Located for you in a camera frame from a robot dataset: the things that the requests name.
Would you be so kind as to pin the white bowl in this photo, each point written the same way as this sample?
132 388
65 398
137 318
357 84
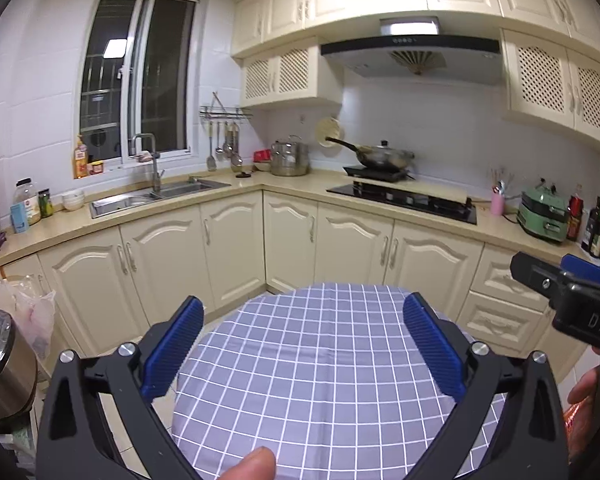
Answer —
73 200

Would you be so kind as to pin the blue small box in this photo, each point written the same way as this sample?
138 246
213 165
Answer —
19 218

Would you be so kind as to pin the right hand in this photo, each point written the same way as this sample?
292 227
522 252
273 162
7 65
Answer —
586 386

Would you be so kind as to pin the cream upper cabinets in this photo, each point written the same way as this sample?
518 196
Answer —
545 53

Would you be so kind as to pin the green electric cooker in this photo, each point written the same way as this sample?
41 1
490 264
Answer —
542 213

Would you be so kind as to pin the kitchen window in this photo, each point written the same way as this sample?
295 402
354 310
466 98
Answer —
135 84

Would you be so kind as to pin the hanging white plastic bag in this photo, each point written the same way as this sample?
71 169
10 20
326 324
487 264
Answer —
32 310

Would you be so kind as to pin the steel sink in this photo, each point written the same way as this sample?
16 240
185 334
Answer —
130 200

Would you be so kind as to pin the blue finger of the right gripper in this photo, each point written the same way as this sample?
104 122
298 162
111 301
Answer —
581 268

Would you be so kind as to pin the black range hood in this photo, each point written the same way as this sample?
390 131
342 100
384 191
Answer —
415 47

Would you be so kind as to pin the clear plastic jar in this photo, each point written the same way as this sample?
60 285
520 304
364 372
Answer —
26 193

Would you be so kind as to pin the steel rice cooker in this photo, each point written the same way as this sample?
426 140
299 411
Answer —
18 370

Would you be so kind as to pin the hanging utensil rack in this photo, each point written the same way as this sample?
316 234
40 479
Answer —
222 127

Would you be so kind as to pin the orange rice bag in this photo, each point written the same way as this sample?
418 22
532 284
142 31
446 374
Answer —
578 426

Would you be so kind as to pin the steel stock pot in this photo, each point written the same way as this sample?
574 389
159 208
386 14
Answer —
289 157

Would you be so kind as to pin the cream cabinets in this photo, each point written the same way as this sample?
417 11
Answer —
545 53
109 286

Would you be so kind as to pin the black gas hob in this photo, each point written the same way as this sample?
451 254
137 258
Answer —
438 206

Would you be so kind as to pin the red label sauce bottle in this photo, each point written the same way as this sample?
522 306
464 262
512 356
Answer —
575 211

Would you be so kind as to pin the orange detergent bottle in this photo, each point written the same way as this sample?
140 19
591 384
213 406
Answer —
80 159

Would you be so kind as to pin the purple checked tablecloth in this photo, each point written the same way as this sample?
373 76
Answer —
326 377

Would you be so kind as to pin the left hand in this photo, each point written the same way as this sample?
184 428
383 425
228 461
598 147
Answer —
260 464

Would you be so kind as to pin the pink utensil cup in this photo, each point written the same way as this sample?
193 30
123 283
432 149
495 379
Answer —
497 205

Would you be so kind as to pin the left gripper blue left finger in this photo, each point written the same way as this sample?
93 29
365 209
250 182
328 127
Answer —
74 437

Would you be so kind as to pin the black portable induction cooker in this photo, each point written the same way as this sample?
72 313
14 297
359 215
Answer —
388 176

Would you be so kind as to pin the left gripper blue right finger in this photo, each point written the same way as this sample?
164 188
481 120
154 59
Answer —
529 440

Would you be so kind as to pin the cream lower cabinets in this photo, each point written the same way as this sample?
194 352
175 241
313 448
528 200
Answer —
109 286

